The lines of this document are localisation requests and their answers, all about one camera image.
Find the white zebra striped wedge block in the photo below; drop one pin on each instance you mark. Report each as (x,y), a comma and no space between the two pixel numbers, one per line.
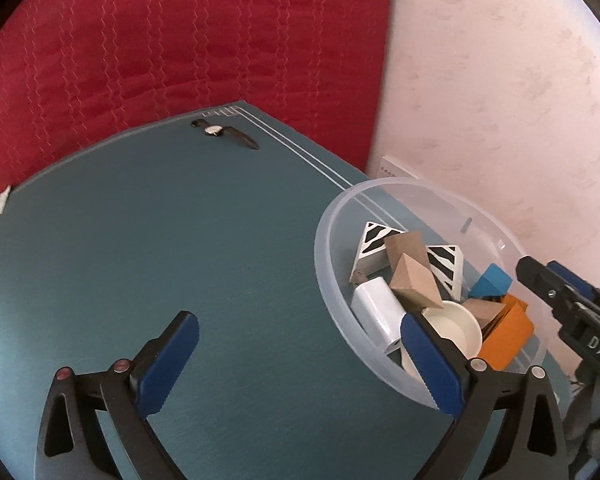
(372,260)
(447,267)

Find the white wall box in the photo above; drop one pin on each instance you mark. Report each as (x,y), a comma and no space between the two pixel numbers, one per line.
(395,167)

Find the cream round cup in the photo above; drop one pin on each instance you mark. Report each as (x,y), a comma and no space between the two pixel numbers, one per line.
(455,332)

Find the clear plastic bowl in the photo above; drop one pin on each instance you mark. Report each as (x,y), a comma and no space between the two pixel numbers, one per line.
(430,205)

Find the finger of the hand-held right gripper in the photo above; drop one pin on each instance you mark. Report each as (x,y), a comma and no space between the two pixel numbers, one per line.
(537,272)
(572,279)

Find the natural wood wedge block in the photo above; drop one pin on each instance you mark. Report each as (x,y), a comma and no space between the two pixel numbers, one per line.
(482,310)

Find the teal table mat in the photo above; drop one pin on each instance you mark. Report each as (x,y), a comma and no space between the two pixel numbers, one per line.
(205,260)

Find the tan wooden block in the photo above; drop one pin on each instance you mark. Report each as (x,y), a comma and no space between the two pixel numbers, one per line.
(415,285)

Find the red quilted blanket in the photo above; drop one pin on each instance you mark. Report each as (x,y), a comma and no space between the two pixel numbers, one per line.
(180,35)

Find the black wristwatch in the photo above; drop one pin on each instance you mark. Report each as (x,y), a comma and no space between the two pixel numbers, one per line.
(212,130)

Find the brown wooden block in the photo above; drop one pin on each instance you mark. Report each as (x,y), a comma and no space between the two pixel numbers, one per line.
(405,247)

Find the blue wedge block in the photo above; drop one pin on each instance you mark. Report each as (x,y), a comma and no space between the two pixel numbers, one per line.
(490,282)

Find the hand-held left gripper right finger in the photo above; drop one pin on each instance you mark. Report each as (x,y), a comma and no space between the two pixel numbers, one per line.
(430,365)

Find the orange striped block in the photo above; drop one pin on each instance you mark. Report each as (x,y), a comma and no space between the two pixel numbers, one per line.
(516,304)
(507,342)

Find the white charger plug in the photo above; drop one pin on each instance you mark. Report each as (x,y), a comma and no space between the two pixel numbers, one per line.
(375,310)

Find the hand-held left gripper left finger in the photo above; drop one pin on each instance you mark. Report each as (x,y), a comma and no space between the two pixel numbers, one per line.
(170,360)

